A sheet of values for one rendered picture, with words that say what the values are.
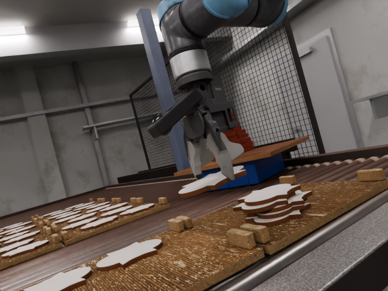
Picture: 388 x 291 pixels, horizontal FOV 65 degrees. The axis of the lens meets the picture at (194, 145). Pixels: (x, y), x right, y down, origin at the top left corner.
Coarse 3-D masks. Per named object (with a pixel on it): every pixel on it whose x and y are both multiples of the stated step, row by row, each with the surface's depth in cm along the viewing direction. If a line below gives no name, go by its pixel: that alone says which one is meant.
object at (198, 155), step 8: (192, 144) 60; (200, 144) 62; (192, 152) 61; (200, 152) 61; (208, 152) 64; (192, 160) 61; (200, 160) 63; (208, 160) 64; (192, 168) 62; (200, 168) 62; (200, 176) 62
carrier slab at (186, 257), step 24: (144, 240) 74; (168, 240) 69; (192, 240) 64; (216, 240) 60; (144, 264) 57; (168, 264) 53; (192, 264) 50; (216, 264) 48; (240, 264) 47; (24, 288) 62; (96, 288) 51; (120, 288) 48; (144, 288) 46; (168, 288) 44; (192, 288) 43
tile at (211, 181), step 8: (240, 168) 58; (208, 176) 62; (216, 176) 58; (224, 176) 55; (240, 176) 54; (192, 184) 59; (200, 184) 56; (208, 184) 53; (216, 184) 51; (184, 192) 53; (192, 192) 52; (200, 192) 52
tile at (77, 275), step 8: (72, 272) 61; (80, 272) 59; (88, 272) 58; (48, 280) 60; (56, 280) 58; (64, 280) 57; (72, 280) 56; (80, 280) 54; (32, 288) 57; (40, 288) 56; (48, 288) 55; (56, 288) 54; (64, 288) 53; (72, 288) 54
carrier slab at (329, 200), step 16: (320, 192) 75; (336, 192) 71; (352, 192) 68; (368, 192) 65; (224, 208) 86; (320, 208) 62; (336, 208) 59; (208, 224) 74; (224, 224) 70; (240, 224) 66; (288, 224) 58; (304, 224) 55; (320, 224) 56; (272, 240) 52; (288, 240) 52
